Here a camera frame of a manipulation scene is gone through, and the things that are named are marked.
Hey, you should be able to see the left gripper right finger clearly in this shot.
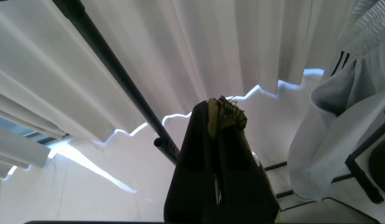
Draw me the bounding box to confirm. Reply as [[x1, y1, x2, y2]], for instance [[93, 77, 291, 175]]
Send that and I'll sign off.
[[214, 126, 281, 223]]

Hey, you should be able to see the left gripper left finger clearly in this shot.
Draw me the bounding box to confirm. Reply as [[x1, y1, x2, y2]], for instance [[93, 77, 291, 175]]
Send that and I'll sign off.
[[163, 100, 218, 223]]

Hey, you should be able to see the green garment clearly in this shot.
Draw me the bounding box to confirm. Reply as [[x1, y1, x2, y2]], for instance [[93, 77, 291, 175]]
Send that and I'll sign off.
[[206, 95, 282, 223]]

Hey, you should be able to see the black clothes rack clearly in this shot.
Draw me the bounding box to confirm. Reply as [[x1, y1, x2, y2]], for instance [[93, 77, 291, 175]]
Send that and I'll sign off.
[[51, 0, 385, 205]]

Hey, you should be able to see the white curtain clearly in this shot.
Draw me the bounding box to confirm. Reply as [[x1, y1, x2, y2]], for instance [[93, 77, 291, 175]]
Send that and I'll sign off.
[[0, 124, 52, 179], [0, 0, 358, 143]]

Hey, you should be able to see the window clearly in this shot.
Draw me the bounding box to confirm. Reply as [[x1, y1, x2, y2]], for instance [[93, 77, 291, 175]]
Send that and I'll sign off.
[[0, 113, 70, 146]]

